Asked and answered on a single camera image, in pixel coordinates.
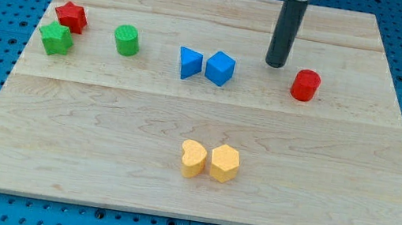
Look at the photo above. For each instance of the red cylinder block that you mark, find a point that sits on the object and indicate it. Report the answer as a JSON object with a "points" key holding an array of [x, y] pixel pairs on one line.
{"points": [[305, 85]]}

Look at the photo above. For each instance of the green star block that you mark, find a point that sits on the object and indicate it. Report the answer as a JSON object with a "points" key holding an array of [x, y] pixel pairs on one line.
{"points": [[56, 38]]}

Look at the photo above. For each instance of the blue triangle block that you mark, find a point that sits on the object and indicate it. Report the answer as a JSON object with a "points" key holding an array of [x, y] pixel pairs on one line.
{"points": [[191, 62]]}

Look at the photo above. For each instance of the yellow heart block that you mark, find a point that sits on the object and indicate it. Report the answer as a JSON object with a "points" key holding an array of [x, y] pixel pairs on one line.
{"points": [[193, 158]]}

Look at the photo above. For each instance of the wooden board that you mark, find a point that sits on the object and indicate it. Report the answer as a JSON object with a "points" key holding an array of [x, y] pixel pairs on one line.
{"points": [[101, 129]]}

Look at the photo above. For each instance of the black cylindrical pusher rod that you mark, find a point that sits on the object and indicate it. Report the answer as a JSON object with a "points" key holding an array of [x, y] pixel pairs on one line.
{"points": [[287, 26]]}

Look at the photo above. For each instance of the yellow hexagon block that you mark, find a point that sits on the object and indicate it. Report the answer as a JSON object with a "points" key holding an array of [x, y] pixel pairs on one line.
{"points": [[225, 163]]}

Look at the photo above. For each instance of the blue cube block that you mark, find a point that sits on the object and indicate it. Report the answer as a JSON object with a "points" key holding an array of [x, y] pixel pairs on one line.
{"points": [[220, 68]]}

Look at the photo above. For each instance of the red star block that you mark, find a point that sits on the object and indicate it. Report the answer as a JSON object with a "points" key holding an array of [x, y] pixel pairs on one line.
{"points": [[73, 16]]}

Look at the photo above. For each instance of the green cylinder block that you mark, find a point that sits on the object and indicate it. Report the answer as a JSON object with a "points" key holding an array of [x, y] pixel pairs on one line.
{"points": [[126, 40]]}

